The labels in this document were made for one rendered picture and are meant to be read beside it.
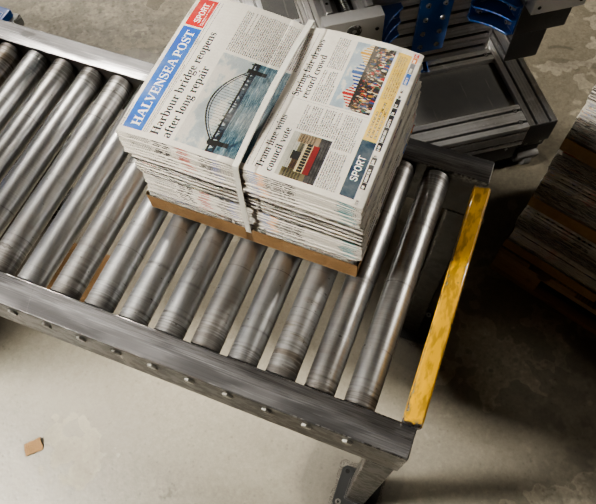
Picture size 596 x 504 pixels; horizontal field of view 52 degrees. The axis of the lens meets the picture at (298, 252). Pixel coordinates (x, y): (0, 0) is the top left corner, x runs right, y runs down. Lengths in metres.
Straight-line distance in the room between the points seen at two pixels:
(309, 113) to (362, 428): 0.46
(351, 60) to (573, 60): 1.69
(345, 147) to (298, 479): 1.08
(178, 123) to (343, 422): 0.49
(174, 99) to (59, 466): 1.20
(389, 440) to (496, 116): 1.28
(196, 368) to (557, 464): 1.15
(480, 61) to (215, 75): 1.32
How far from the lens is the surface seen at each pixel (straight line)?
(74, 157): 1.22
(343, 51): 0.97
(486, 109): 2.04
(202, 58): 0.97
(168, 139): 0.89
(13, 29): 1.48
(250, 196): 0.91
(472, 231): 1.06
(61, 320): 1.06
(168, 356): 0.99
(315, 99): 0.91
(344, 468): 1.73
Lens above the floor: 1.72
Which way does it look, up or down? 63 degrees down
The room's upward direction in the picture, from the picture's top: 3 degrees counter-clockwise
